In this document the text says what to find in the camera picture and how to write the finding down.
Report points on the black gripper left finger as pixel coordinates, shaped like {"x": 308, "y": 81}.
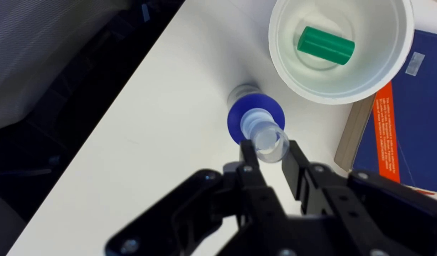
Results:
{"x": 212, "y": 209}

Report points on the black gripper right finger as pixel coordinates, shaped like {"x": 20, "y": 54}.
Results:
{"x": 369, "y": 214}

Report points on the clear bottle with blue cap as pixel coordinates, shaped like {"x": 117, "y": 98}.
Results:
{"x": 255, "y": 109}

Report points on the blue book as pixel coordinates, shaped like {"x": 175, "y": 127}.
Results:
{"x": 417, "y": 123}

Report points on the white bowl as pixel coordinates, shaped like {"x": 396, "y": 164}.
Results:
{"x": 341, "y": 81}

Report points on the green cylinder block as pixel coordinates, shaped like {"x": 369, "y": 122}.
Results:
{"x": 326, "y": 46}

